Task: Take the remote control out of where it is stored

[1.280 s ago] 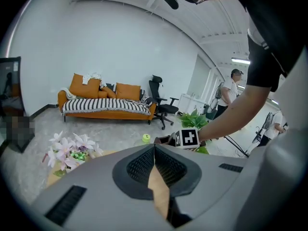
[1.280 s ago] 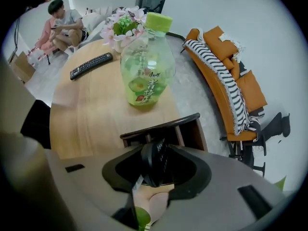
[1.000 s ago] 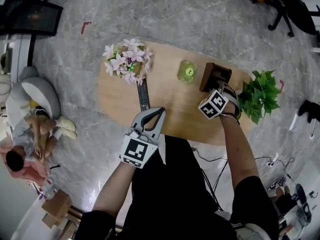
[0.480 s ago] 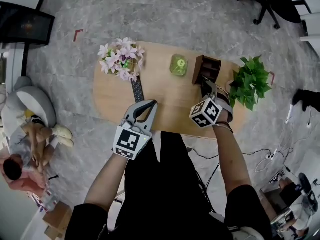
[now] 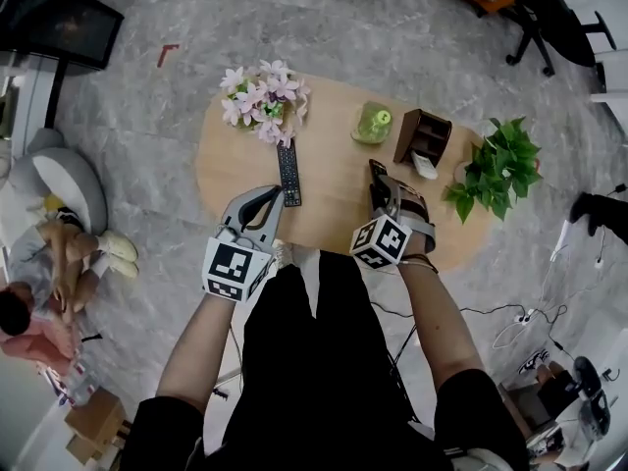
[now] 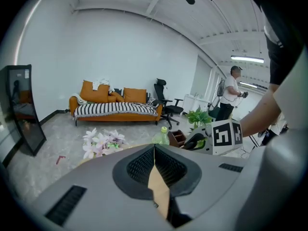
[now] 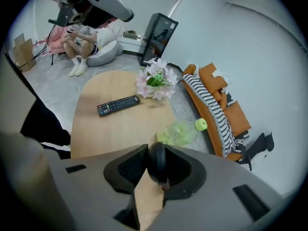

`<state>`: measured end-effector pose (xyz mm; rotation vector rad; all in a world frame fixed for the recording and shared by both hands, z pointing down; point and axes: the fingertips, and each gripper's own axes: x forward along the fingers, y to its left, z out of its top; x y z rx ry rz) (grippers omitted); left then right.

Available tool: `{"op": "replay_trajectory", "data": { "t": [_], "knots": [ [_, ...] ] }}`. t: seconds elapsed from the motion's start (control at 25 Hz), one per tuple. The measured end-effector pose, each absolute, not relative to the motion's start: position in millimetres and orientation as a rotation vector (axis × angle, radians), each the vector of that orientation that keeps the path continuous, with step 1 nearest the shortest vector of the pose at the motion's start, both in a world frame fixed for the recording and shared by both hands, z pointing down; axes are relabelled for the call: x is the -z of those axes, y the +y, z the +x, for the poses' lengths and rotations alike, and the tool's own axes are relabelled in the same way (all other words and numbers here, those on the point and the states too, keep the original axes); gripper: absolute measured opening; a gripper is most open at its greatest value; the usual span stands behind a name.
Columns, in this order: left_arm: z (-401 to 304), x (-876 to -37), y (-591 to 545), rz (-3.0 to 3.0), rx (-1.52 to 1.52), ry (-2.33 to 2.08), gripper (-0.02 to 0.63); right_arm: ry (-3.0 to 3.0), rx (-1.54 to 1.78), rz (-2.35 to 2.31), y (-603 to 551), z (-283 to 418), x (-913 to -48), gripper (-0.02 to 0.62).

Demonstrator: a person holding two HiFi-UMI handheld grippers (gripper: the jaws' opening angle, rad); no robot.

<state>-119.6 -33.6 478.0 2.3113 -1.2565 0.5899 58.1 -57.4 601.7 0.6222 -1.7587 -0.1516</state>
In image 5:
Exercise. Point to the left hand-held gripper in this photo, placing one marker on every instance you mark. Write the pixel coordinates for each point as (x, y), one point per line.
(230, 268)

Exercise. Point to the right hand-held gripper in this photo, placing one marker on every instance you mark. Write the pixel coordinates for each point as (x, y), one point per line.
(380, 241)

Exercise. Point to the white remote control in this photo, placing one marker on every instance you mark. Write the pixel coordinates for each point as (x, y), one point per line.
(424, 165)

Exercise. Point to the long black remote control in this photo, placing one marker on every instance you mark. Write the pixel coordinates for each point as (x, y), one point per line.
(289, 174)

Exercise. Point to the brown wooden organizer box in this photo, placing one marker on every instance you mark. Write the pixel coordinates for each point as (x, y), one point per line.
(407, 135)

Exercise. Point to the person's left forearm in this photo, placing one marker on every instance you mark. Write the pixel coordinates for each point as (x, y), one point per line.
(196, 351)

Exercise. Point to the person's right forearm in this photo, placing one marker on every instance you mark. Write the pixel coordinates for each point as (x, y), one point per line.
(436, 322)

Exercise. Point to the cardboard box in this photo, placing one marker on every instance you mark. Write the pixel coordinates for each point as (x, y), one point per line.
(93, 420)

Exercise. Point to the person's right hand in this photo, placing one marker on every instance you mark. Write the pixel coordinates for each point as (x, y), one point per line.
(413, 203)

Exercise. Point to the oval wooden coffee table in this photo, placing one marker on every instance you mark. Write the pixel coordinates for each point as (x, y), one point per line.
(333, 224)

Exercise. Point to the green drink bottle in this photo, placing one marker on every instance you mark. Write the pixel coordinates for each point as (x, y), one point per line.
(371, 123)

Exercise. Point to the green leafy potted plant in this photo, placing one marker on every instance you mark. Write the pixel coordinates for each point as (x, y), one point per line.
(500, 165)

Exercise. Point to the pink flowers in pot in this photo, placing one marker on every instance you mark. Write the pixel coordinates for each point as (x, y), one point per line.
(265, 101)

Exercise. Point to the person's black clothing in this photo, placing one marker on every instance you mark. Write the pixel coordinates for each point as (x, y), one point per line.
(319, 361)

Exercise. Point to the white power strip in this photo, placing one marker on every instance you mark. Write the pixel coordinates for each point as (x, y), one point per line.
(525, 318)

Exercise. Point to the white grey bean bag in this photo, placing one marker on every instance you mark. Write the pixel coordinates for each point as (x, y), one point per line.
(64, 179)

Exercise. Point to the black office chair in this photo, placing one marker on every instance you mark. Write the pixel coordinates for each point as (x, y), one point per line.
(564, 22)

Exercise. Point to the pink bean bag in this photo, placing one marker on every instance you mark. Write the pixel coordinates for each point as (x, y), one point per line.
(34, 351)

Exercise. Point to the black television on stand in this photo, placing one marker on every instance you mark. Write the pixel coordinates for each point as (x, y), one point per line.
(59, 22)

